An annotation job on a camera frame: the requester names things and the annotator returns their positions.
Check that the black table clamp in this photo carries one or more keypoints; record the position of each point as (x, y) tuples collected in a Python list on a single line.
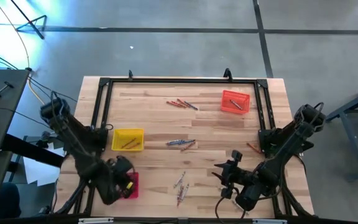
[(130, 74), (227, 74)]

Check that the silver aluminium extrusion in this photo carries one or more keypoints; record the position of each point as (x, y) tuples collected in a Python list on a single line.
[(269, 221), (95, 220)]

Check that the brown crayon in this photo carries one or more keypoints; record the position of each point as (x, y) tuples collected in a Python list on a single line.
[(180, 196)]

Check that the orange plastic basket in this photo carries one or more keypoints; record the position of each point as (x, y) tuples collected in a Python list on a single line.
[(244, 96)]

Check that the grey desk frame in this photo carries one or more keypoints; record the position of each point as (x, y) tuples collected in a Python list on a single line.
[(350, 133)]

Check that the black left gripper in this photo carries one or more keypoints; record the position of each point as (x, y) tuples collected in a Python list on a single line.
[(121, 169)]

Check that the black tripod stand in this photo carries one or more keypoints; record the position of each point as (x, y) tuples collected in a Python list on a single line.
[(41, 35)]

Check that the person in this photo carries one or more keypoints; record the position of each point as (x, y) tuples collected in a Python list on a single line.
[(6, 202)]

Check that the red plastic basket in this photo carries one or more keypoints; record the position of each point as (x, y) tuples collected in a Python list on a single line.
[(135, 193)]

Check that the grey crayon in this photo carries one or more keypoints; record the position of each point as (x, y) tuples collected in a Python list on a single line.
[(185, 191), (236, 104), (179, 180), (173, 141)]

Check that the black aluminium table frame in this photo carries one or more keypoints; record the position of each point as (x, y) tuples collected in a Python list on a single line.
[(182, 80)]

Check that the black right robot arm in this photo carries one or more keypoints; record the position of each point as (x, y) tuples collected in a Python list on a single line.
[(287, 146)]

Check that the white paper sheet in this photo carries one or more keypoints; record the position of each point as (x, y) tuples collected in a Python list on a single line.
[(34, 174)]

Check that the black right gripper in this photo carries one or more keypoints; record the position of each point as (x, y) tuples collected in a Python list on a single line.
[(239, 177)]

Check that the dark grey side table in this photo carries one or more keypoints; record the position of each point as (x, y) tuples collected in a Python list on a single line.
[(5, 109)]

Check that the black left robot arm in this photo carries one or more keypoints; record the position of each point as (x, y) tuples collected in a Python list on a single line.
[(82, 146)]

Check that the yellow plastic basket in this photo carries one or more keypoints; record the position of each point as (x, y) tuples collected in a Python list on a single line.
[(117, 133)]

